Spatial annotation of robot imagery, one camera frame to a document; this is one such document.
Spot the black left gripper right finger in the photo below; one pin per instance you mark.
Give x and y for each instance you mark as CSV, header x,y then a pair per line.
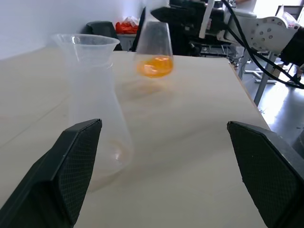
x,y
273,171

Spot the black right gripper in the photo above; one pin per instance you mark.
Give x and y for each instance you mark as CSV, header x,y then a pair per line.
x,y
193,19

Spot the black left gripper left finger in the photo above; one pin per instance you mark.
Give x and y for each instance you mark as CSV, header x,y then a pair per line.
x,y
47,180

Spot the clear flask with orange liquid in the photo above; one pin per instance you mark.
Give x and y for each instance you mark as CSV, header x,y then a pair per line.
x,y
155,59

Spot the translucent conical plastic bottle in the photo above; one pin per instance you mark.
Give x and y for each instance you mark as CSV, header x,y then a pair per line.
x,y
99,114

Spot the translucent plastic funnel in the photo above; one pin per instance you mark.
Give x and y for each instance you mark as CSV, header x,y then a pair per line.
x,y
90,50

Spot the red plastic bag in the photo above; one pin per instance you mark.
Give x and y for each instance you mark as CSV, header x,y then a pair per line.
x,y
127,25

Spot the black office chair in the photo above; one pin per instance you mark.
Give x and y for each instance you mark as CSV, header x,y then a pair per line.
x,y
102,33

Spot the white desk frame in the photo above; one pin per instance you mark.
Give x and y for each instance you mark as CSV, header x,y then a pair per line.
x,y
261,78

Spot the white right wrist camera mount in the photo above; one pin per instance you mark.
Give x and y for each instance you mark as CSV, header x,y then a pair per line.
x,y
266,33

